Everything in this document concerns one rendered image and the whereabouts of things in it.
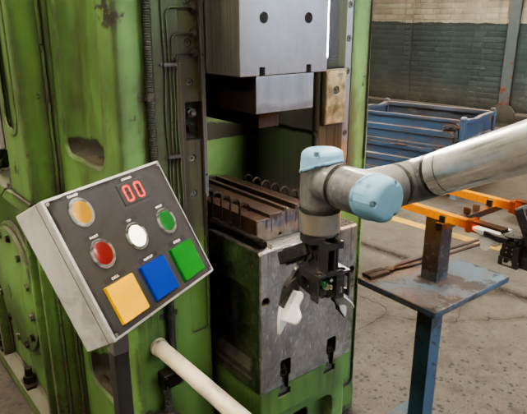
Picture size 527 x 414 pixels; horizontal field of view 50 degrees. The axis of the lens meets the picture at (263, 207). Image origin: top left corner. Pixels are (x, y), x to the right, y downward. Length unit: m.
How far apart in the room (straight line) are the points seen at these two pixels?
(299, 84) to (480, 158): 0.76
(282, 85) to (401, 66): 8.84
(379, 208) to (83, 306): 0.55
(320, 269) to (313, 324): 0.74
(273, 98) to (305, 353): 0.77
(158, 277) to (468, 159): 0.62
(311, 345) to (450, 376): 1.10
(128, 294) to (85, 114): 0.80
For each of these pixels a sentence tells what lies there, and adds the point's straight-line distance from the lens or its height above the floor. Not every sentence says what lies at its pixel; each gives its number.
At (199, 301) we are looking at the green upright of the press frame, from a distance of 1.70.
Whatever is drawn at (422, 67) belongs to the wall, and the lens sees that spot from 10.13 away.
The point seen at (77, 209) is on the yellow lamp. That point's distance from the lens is 1.09.
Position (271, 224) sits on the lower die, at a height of 0.96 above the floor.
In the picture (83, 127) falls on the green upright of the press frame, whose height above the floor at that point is 1.20.
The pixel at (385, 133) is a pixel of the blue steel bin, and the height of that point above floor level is 0.49.
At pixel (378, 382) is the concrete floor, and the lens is 2.63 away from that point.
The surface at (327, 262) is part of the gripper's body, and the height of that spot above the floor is 1.10.
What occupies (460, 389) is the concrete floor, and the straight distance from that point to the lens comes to 2.68.
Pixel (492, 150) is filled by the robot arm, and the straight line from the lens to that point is 0.89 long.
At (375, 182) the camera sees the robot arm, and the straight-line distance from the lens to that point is 0.88.
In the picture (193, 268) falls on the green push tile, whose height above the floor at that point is 0.99.
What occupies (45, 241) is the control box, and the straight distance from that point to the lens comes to 1.08.
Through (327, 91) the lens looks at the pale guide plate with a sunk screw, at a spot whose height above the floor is 1.29.
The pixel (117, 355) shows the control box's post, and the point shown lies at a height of 0.80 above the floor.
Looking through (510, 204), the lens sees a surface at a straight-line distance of 1.84.
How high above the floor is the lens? 1.50
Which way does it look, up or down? 18 degrees down
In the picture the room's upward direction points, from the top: straight up
